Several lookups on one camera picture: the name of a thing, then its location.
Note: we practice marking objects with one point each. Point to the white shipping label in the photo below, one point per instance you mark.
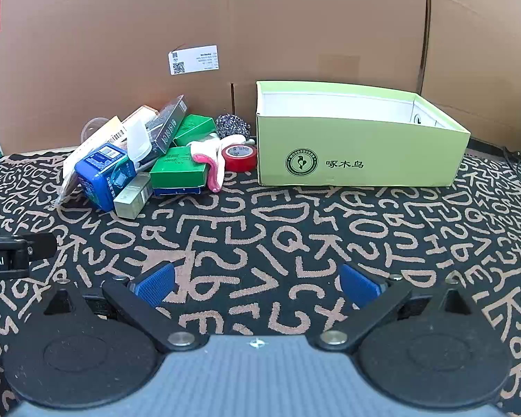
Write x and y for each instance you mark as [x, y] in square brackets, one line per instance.
[195, 60]

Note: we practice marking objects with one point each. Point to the green shoe box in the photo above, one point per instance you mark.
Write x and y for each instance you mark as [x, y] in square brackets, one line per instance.
[373, 156]

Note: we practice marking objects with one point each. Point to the clear plastic cup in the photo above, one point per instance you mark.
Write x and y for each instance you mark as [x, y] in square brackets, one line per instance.
[91, 129]

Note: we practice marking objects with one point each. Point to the green small box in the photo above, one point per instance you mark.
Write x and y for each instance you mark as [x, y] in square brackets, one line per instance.
[177, 167]
[193, 128]

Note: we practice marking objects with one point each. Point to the black beige patterned mat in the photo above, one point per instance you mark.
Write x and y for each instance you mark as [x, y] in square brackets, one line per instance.
[260, 234]

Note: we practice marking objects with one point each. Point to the blue tin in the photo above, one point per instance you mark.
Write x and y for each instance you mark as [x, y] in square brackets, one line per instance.
[104, 176]

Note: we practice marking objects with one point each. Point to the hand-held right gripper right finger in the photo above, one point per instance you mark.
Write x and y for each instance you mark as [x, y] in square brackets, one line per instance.
[358, 286]

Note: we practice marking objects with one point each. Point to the dark long box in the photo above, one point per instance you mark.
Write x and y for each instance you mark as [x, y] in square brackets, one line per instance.
[167, 121]

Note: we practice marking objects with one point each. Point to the large brown cardboard sheet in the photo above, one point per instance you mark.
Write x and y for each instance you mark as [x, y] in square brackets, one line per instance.
[112, 30]

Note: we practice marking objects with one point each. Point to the white glove with pink cuff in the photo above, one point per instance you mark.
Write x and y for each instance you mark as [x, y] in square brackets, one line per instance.
[212, 169]

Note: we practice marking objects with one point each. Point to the steel wool scrubber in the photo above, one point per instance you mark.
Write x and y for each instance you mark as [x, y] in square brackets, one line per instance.
[232, 127]

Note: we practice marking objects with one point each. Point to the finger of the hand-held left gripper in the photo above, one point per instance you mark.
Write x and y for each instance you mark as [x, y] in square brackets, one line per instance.
[38, 244]

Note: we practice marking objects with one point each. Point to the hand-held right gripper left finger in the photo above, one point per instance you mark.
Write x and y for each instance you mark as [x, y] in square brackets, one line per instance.
[158, 284]

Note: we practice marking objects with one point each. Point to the blue flat box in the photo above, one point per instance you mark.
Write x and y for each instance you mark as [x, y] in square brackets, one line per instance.
[175, 190]

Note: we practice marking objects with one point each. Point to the red tape roll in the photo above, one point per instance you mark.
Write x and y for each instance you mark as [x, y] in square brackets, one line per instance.
[238, 158]

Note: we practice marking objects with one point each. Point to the gold rectangular box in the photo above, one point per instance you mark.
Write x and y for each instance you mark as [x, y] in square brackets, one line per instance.
[132, 197]

